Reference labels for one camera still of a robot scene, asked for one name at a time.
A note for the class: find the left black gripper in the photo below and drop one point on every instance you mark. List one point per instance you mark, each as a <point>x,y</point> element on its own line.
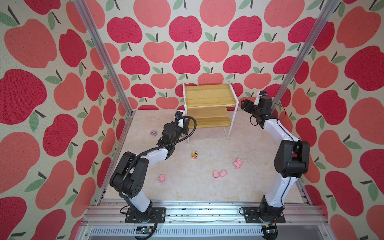
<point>184,128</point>

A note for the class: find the front aluminium rail frame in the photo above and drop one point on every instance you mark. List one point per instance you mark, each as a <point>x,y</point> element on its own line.
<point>203,221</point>

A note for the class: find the aluminium frame post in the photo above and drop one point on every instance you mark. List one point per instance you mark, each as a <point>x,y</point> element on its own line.
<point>90,24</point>
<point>320,36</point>

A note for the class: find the multicolour toy car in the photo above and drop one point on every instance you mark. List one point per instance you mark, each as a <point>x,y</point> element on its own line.
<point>195,154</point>

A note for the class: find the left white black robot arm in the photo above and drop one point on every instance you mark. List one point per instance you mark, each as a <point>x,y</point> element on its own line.
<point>130,173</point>

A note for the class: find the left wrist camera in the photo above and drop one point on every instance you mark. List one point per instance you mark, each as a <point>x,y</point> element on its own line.
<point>179,114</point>

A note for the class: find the wooden two-tier white-frame shelf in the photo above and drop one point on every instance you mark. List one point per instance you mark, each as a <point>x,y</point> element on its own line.
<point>211,106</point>

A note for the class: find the left aluminium frame post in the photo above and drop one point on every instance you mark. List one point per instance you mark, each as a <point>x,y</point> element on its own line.
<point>90,24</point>

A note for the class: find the right aluminium frame post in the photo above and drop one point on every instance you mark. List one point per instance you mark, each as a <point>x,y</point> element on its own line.
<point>320,36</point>

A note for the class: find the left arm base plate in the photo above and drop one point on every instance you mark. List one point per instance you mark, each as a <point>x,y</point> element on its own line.
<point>155,215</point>

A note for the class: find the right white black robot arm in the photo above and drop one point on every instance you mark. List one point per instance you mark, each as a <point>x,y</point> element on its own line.
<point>291,160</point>

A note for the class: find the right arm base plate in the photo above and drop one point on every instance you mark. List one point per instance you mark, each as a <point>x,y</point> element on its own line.
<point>265,215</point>

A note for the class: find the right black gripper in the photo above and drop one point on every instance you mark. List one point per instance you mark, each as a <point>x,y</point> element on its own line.
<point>248,108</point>

